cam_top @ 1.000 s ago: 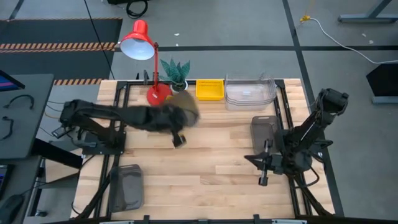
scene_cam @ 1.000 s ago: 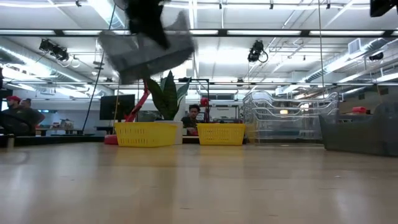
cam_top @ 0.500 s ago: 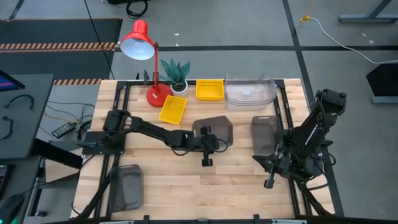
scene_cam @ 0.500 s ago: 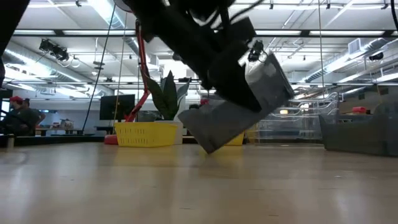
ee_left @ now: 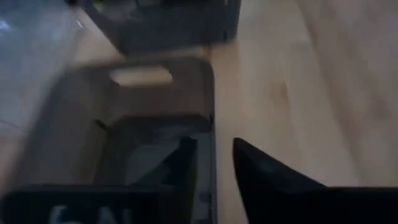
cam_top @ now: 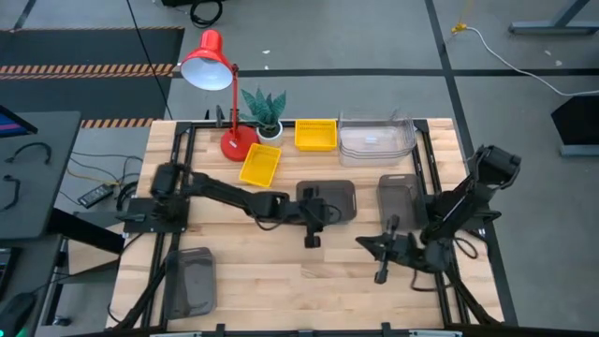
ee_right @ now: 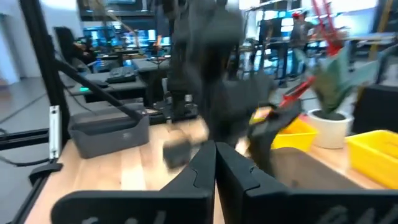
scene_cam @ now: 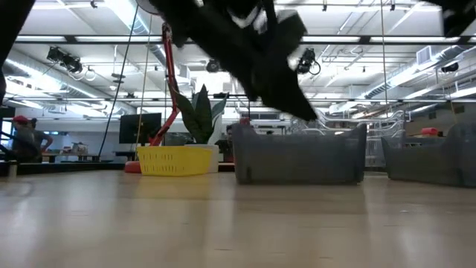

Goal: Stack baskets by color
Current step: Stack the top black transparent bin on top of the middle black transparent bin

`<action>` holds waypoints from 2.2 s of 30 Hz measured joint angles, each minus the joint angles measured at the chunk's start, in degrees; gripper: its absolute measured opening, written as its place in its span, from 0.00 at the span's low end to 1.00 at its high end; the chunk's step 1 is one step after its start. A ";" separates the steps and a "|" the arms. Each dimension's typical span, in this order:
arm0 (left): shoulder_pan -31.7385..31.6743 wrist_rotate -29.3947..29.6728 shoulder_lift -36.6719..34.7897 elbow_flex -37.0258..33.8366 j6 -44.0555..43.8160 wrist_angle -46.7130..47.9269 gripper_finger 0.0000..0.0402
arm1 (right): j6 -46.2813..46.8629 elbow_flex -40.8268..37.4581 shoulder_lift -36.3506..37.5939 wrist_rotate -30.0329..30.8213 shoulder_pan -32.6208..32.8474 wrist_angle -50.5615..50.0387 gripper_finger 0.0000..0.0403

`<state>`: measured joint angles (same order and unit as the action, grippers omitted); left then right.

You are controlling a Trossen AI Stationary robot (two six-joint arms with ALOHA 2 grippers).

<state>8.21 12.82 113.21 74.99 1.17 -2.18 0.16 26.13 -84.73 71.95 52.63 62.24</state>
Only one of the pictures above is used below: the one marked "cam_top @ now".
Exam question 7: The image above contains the white plant pot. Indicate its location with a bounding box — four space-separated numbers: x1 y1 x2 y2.
256 120 285 149

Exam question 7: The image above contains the black power adapter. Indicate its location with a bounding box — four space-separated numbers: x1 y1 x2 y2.
77 183 116 210

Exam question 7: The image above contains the yellow perforated plastic basket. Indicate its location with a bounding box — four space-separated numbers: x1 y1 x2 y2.
294 118 339 153
238 142 284 189

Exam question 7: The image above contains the black computer mouse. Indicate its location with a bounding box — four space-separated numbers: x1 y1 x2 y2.
0 291 38 337

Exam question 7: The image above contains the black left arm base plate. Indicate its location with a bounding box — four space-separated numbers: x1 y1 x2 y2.
123 196 191 235

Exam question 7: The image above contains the white cable with yellow plug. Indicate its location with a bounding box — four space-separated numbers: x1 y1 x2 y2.
450 22 599 97

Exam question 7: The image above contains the black mat with hazard stripes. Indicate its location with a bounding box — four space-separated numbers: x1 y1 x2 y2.
0 26 186 130

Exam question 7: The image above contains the black panel on gray base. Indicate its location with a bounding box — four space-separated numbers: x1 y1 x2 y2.
550 95 599 158

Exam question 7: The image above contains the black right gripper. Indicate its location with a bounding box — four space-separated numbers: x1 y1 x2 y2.
356 213 423 286

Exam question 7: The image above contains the green leafy plant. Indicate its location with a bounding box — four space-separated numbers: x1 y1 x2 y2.
240 87 287 132

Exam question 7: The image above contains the computer monitor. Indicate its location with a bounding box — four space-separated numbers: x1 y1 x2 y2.
0 105 39 139

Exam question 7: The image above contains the yellow hanging cord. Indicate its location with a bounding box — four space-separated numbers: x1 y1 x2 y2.
459 0 475 26

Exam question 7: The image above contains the black coiled cable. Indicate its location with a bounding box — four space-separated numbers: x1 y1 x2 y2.
188 0 226 29

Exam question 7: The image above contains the long thin black cable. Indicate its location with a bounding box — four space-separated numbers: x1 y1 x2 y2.
125 0 174 122

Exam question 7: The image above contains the red desk lamp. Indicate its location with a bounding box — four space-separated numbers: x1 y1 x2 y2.
180 28 261 163

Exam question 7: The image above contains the smoke gray plastic bin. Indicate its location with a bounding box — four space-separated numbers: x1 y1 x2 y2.
376 173 430 231
163 246 218 320
296 179 358 225

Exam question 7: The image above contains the black aluminium frame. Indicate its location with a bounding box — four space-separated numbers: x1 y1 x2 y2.
111 118 505 337

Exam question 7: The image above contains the black desk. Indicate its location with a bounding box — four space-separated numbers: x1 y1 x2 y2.
0 110 83 241

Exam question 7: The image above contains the clear plastic bin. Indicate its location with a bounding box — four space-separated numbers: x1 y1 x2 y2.
337 110 417 158
338 116 416 163
339 121 416 169

